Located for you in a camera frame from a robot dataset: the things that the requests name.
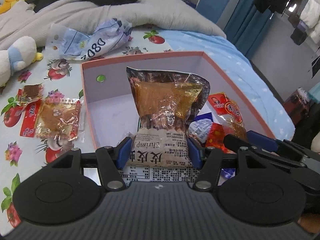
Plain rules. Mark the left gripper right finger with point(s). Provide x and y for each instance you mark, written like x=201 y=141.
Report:
x=208 y=161

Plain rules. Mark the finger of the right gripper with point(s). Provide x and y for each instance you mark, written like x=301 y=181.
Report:
x=235 y=143
x=262 y=141

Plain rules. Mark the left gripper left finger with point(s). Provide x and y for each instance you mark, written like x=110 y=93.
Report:
x=110 y=160

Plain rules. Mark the red foil snack packet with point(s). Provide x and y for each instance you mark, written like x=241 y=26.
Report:
x=216 y=136

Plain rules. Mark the orange snack packet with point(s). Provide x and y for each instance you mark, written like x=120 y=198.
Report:
x=228 y=115

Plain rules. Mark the blue white snack bag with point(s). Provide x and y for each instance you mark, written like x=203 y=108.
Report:
x=200 y=129

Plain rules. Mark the clear brown snack packet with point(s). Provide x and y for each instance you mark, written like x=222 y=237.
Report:
x=59 y=118

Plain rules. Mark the white shrimp snack packet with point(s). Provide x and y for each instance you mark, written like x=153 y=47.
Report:
x=162 y=129

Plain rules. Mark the light blue bedsheet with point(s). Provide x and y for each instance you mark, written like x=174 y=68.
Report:
x=238 y=68

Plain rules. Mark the pink cardboard box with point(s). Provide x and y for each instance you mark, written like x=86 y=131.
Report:
x=120 y=90

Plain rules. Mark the fruit print tablecloth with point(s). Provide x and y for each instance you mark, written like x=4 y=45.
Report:
x=22 y=156

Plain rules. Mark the blue curtain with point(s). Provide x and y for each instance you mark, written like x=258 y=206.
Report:
x=247 y=27

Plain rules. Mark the crumpled blue white bag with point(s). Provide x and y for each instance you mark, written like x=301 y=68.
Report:
x=70 y=44

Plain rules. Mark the white hanging jacket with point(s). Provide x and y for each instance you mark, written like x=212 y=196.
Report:
x=310 y=17

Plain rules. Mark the white blue plush toy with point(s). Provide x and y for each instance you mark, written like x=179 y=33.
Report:
x=22 y=53

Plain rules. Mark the blue chair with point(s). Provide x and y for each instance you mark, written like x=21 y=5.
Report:
x=211 y=9

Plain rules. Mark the grey duvet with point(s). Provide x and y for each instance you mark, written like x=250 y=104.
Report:
x=22 y=20

